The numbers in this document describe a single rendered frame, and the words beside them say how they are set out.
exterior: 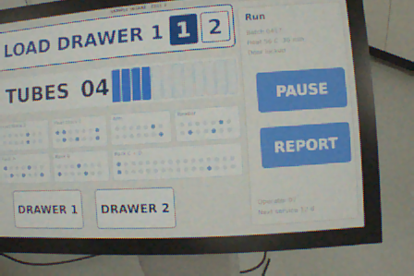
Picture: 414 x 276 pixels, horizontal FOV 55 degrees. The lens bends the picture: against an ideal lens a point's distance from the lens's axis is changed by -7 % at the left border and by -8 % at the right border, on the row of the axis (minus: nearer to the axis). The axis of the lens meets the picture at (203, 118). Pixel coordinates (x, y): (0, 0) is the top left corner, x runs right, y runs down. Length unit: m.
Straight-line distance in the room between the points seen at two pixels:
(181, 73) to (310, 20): 0.16
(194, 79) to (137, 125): 0.08
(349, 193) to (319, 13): 0.20
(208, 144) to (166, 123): 0.05
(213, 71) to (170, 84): 0.05
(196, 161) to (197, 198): 0.04
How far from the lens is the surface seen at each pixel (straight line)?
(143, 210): 0.48
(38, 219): 0.53
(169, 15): 0.49
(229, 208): 0.46
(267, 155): 0.46
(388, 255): 1.70
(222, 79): 0.46
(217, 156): 0.46
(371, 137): 0.48
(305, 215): 0.47
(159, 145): 0.47
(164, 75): 0.47
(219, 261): 0.68
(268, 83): 0.46
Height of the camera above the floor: 1.35
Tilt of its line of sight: 36 degrees down
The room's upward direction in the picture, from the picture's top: 8 degrees counter-clockwise
